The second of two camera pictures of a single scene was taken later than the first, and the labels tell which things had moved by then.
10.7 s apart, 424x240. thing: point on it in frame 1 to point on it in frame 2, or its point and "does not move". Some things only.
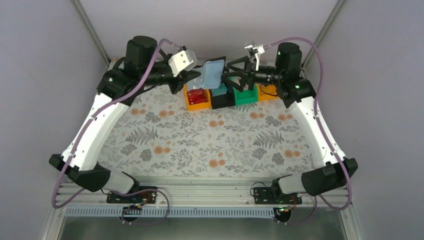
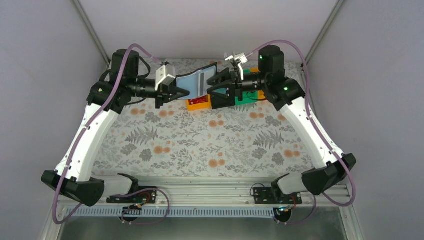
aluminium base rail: x=243 y=191 does not move
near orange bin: x=199 y=106 does not move
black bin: x=225 y=100 does not move
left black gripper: x=183 y=78 to x=164 y=91
